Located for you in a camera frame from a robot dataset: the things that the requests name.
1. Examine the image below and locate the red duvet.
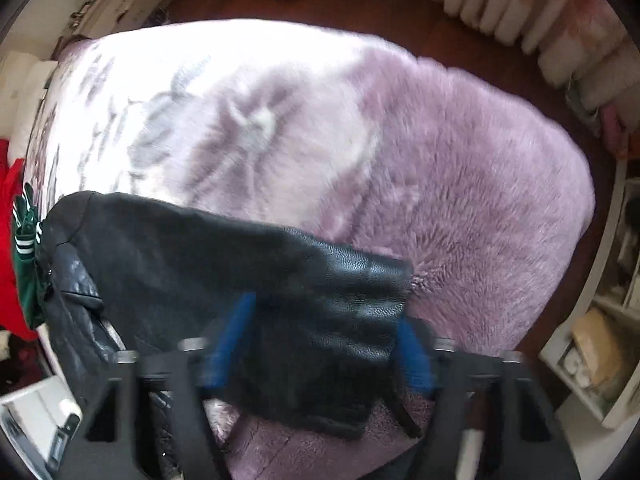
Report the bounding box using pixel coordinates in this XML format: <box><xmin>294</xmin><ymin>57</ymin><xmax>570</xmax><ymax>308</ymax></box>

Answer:
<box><xmin>0</xmin><ymin>139</ymin><xmax>37</xmax><ymax>342</ymax></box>

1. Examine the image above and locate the pink floral curtain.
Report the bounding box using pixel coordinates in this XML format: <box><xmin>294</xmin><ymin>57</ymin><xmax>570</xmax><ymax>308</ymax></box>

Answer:
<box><xmin>435</xmin><ymin>0</ymin><xmax>639</xmax><ymax>110</ymax></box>

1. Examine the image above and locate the green striped folded garment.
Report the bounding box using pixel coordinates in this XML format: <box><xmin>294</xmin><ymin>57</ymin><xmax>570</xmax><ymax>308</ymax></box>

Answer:
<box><xmin>11</xmin><ymin>182</ymin><xmax>50</xmax><ymax>330</ymax></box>

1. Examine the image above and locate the floral purple bed blanket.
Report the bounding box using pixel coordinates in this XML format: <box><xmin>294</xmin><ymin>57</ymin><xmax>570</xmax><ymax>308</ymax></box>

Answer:
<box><xmin>25</xmin><ymin>20</ymin><xmax>594</xmax><ymax>479</ymax></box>

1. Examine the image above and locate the white nightstand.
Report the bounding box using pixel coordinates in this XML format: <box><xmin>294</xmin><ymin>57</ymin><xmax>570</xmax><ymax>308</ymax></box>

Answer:
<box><xmin>74</xmin><ymin>0</ymin><xmax>163</xmax><ymax>39</ymax></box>

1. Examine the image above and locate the black leather jacket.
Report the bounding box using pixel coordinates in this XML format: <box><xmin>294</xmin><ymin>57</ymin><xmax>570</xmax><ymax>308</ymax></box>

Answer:
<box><xmin>34</xmin><ymin>190</ymin><xmax>424</xmax><ymax>480</ymax></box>

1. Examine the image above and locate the white shelf unit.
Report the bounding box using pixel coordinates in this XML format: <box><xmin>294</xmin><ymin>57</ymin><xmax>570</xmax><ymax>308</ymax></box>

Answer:
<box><xmin>539</xmin><ymin>162</ymin><xmax>639</xmax><ymax>429</ymax></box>

